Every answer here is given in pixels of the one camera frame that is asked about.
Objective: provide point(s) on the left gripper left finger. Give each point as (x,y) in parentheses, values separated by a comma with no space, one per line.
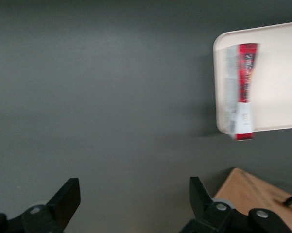
(60,204)

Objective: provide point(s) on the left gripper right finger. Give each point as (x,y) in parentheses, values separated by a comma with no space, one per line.
(204,204)

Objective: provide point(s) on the red cookie box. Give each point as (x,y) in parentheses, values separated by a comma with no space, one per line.
(245,85)

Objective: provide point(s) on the cream plastic tray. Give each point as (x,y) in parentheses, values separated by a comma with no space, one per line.
(277,80)

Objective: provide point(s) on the wooden drawer cabinet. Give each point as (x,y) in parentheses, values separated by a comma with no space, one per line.
(252,189)

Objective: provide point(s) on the grey table mat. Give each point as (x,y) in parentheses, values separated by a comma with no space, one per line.
(111,97)

